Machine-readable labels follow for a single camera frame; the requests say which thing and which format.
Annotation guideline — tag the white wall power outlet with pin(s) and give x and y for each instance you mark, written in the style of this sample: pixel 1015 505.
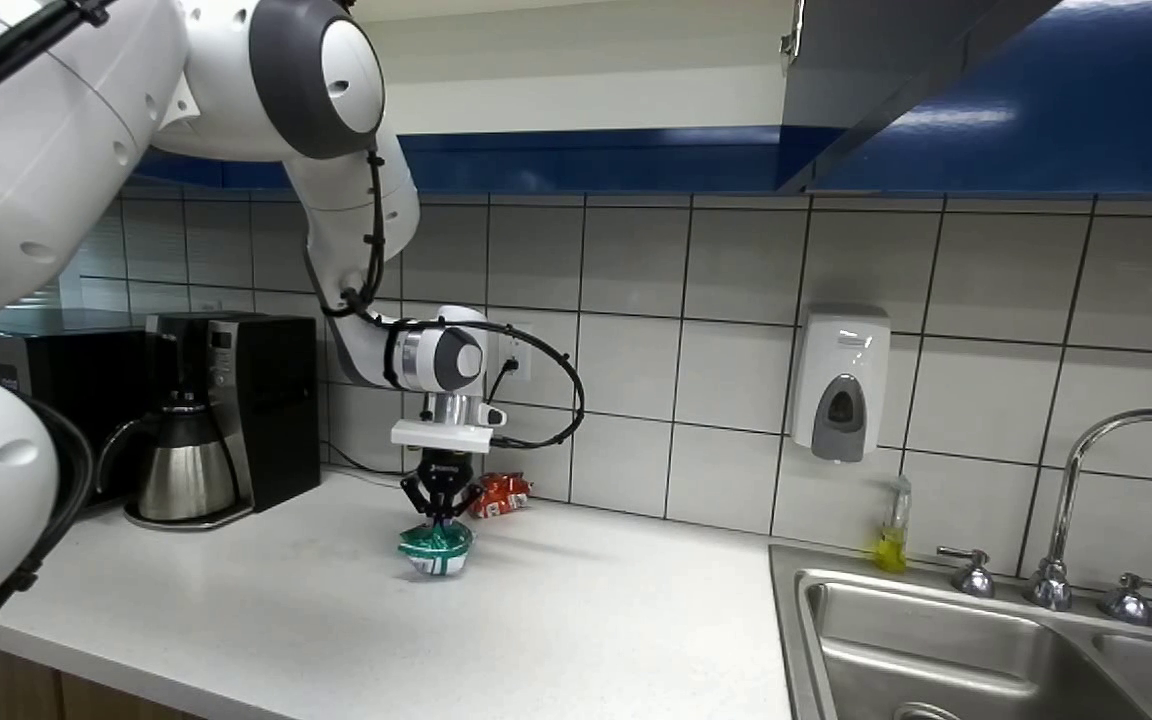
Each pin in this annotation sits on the white wall power outlet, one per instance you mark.
pixel 517 372

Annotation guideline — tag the black microwave oven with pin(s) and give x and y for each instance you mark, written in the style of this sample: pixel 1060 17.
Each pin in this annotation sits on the black microwave oven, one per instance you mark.
pixel 97 400

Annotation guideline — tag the black coffee maker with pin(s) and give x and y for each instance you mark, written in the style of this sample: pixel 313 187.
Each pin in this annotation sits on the black coffee maker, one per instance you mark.
pixel 268 405

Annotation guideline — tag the cabinet door with grey inside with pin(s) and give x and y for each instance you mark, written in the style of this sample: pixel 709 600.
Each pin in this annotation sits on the cabinet door with grey inside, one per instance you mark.
pixel 898 65

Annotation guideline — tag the stainless steel sink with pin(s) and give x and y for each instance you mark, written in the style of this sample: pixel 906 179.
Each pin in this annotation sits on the stainless steel sink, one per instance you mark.
pixel 949 647

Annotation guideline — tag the blue cabinet with white interior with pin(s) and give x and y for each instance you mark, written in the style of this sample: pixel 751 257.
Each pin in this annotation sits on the blue cabinet with white interior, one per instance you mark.
pixel 601 95

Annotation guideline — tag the blue cabinet door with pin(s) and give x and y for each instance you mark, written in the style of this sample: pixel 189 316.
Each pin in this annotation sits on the blue cabinet door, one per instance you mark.
pixel 1080 121

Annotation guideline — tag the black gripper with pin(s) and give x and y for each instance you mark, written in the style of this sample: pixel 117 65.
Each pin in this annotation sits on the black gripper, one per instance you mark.
pixel 440 464

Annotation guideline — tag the chrome gooseneck faucet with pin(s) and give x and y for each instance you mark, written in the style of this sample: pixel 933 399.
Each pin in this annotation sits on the chrome gooseneck faucet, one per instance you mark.
pixel 1080 460

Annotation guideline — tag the steel coffee carafe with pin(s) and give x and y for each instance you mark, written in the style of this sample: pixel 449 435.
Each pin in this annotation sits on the steel coffee carafe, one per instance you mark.
pixel 185 470

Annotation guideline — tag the yellow dish soap bottle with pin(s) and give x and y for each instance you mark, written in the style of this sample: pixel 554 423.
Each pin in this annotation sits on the yellow dish soap bottle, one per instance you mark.
pixel 889 543

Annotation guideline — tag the wooden base cabinet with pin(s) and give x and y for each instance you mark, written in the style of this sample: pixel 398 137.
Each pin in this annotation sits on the wooden base cabinet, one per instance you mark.
pixel 59 694

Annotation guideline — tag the white wall soap dispenser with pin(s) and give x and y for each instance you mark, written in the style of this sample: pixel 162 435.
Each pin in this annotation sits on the white wall soap dispenser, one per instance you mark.
pixel 842 385

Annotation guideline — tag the green snack packet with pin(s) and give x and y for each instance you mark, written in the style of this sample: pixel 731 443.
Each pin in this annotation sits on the green snack packet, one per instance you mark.
pixel 435 550

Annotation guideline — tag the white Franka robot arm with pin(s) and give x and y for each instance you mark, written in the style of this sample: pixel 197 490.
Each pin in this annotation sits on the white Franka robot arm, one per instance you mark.
pixel 59 163

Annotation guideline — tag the metal cabinet hinge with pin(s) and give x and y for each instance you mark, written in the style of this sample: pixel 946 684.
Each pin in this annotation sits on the metal cabinet hinge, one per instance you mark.
pixel 793 24

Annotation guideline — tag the red snack packet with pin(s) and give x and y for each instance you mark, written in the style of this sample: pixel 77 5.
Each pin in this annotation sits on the red snack packet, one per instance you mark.
pixel 506 494

